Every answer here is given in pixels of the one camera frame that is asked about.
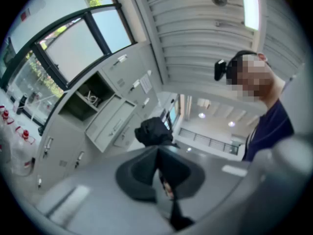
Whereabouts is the clear red-capped water bottle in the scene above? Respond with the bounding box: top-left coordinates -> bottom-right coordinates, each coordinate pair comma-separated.
0,106 -> 15,164
11,128 -> 38,177

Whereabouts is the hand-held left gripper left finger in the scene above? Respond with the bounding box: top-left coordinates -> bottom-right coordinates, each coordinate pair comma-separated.
36,144 -> 250,235

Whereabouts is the grey metal locker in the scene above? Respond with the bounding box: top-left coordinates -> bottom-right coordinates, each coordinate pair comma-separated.
36,42 -> 177,191

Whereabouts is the white paper sheet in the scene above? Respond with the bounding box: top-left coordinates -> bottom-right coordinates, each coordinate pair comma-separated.
139,73 -> 154,94

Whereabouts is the long ceiling light panel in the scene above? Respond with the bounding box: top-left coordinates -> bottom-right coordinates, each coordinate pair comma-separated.
239,0 -> 260,31

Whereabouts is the person's head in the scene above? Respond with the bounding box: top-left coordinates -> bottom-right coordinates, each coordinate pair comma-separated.
226,50 -> 287,109

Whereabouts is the black head-mounted camera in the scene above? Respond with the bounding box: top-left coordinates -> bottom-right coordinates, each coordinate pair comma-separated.
214,49 -> 260,81

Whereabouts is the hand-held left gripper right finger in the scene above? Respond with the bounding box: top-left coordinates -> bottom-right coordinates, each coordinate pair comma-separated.
185,133 -> 313,235

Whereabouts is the black window frame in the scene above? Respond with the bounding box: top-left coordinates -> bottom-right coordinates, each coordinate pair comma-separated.
0,2 -> 137,137

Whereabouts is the balcony railing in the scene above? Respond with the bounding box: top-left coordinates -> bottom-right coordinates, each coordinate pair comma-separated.
178,127 -> 240,156

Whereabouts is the black drinking bottle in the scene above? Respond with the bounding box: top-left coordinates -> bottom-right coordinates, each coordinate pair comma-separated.
16,94 -> 28,115

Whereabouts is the person's navy shirt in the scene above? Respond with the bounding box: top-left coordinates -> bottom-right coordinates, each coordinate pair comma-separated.
241,98 -> 295,163

